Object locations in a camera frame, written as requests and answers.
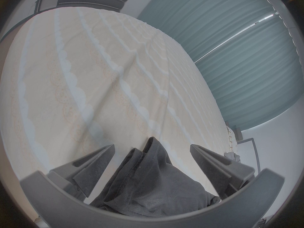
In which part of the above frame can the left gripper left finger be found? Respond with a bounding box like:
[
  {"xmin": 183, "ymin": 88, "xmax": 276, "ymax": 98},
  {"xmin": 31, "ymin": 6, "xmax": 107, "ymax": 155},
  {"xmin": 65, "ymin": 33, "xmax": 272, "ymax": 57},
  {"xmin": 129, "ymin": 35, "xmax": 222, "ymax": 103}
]
[{"xmin": 49, "ymin": 144, "xmax": 115, "ymax": 198}]

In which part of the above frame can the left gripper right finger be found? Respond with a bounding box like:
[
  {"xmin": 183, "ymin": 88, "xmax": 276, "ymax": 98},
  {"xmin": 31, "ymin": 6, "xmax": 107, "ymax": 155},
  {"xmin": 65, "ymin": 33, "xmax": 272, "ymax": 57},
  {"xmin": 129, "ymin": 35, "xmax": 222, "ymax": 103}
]
[{"xmin": 190, "ymin": 144, "xmax": 256, "ymax": 198}]

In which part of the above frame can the black T-shirt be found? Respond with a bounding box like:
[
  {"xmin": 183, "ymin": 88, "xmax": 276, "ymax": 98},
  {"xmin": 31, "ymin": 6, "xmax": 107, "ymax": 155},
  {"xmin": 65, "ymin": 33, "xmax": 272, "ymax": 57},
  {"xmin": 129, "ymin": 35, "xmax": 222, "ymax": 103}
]
[{"xmin": 90, "ymin": 137, "xmax": 221, "ymax": 217}]

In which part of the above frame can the pile of clothes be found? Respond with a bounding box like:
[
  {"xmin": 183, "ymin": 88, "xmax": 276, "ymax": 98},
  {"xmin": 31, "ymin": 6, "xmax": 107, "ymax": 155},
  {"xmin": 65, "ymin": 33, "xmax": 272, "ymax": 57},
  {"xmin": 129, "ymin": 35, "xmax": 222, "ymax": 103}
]
[{"xmin": 224, "ymin": 152, "xmax": 241, "ymax": 163}]

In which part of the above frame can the bed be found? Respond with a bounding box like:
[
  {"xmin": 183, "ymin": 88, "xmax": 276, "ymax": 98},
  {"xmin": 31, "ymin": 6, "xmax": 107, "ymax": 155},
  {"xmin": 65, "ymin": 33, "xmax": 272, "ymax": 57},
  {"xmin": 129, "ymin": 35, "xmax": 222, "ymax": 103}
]
[{"xmin": 0, "ymin": 7, "xmax": 262, "ymax": 223}]

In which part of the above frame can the white printed pillow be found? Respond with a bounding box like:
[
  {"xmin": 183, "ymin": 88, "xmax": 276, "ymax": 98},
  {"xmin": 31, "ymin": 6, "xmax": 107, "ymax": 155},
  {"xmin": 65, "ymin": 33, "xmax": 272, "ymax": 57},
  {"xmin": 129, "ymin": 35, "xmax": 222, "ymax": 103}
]
[{"xmin": 226, "ymin": 125, "xmax": 239, "ymax": 154}]

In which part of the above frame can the blue-green curtain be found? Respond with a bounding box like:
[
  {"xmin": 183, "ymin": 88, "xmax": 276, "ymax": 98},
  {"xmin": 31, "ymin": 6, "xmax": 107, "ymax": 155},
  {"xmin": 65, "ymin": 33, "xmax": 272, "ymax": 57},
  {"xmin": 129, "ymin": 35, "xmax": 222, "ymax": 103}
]
[
  {"xmin": 195, "ymin": 13, "xmax": 304, "ymax": 130},
  {"xmin": 138, "ymin": 0, "xmax": 278, "ymax": 62}
]

